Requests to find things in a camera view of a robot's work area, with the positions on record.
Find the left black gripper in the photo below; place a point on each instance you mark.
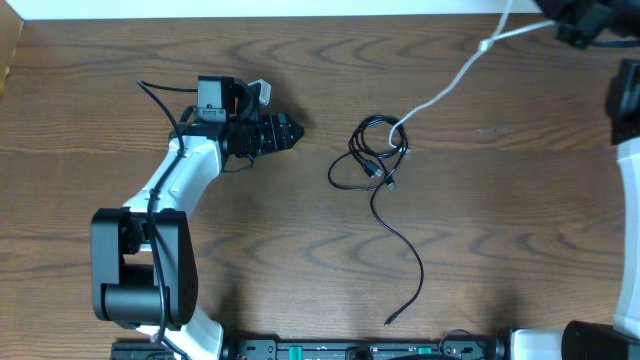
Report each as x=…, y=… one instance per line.
x=273, y=133

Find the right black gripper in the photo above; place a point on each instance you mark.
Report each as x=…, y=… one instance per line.
x=579, y=20

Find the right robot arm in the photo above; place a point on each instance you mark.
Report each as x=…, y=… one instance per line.
x=620, y=340

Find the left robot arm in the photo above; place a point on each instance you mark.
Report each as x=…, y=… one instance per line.
x=144, y=275

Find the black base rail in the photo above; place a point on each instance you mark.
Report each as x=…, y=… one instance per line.
x=457, y=347

